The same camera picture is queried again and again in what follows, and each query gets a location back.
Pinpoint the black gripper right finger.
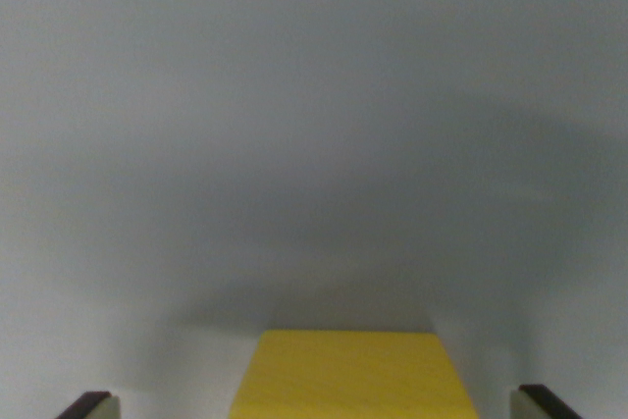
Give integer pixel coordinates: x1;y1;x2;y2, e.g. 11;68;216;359
509;384;585;419

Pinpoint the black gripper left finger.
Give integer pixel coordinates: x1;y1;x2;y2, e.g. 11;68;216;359
53;391;122;419

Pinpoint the yellow cube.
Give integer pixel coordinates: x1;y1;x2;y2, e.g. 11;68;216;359
228;329;482;419

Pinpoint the grey plastic bin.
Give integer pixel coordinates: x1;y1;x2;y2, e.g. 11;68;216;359
0;0;628;419

